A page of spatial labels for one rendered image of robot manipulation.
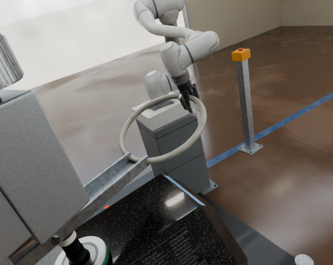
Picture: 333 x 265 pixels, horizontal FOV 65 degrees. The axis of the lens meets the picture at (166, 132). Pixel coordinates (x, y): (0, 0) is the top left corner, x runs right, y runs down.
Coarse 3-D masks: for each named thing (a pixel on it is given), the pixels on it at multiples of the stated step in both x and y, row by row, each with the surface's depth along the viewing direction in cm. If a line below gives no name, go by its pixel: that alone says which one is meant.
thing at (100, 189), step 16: (128, 160) 125; (144, 160) 118; (96, 176) 112; (112, 176) 117; (128, 176) 111; (96, 192) 108; (112, 192) 104; (96, 208) 98; (80, 224) 93; (48, 240) 84; (32, 256) 80
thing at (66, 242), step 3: (72, 234) 95; (75, 234) 96; (69, 237) 93; (72, 237) 94; (75, 237) 96; (66, 240) 93; (69, 240) 93; (72, 240) 95; (60, 243) 93; (63, 243) 93; (66, 243) 93; (69, 243) 94; (60, 246) 94; (63, 246) 93
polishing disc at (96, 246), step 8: (80, 240) 110; (88, 240) 109; (96, 240) 108; (88, 248) 106; (96, 248) 105; (104, 248) 104; (64, 256) 105; (96, 256) 101; (104, 256) 101; (56, 264) 102; (64, 264) 102; (88, 264) 99; (96, 264) 98
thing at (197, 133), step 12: (168, 96) 149; (192, 96) 139; (144, 108) 151; (204, 108) 129; (132, 120) 149; (204, 120) 123; (120, 132) 143; (120, 144) 135; (192, 144) 118; (132, 156) 125; (168, 156) 116
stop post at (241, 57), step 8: (232, 56) 241; (240, 56) 233; (248, 56) 237; (240, 64) 240; (240, 72) 244; (248, 72) 246; (240, 80) 249; (248, 80) 249; (240, 88) 254; (248, 88) 253; (240, 96) 259; (248, 96) 256; (240, 104) 264; (248, 104) 259; (248, 112) 263; (248, 120) 267; (248, 128) 270; (248, 136) 276; (248, 144) 281; (256, 144) 289; (248, 152) 280
